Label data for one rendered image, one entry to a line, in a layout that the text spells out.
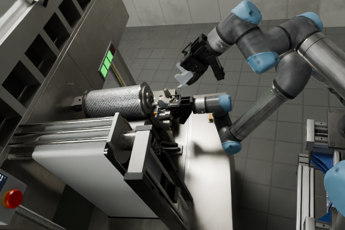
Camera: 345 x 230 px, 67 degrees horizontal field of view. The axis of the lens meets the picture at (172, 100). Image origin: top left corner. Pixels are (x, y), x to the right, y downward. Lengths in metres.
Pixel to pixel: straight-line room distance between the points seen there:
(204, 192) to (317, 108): 1.62
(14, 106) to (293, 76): 0.92
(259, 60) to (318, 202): 1.34
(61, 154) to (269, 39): 0.65
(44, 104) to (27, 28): 0.28
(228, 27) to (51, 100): 0.71
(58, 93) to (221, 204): 0.79
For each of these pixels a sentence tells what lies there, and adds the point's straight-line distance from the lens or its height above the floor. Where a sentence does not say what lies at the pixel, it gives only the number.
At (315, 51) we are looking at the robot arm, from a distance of 0.75.
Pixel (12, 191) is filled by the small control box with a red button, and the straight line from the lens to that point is 0.53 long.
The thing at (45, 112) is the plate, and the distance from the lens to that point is 1.07.
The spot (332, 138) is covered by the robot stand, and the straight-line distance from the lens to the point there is 1.42.
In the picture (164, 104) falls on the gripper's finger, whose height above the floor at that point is 1.11.
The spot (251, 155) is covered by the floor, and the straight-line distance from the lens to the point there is 2.27.
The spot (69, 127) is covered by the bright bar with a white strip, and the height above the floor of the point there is 1.44.
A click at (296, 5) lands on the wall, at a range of 3.48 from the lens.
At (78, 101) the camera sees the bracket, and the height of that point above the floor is 1.29.
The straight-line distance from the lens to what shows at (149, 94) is 1.05.
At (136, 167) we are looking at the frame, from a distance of 0.67.
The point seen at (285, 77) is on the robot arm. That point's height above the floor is 1.30.
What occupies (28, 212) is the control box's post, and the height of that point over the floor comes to 1.57.
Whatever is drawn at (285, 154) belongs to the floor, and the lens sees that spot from 2.28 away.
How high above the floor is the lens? 1.98
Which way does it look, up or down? 46 degrees down
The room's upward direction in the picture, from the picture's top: 22 degrees counter-clockwise
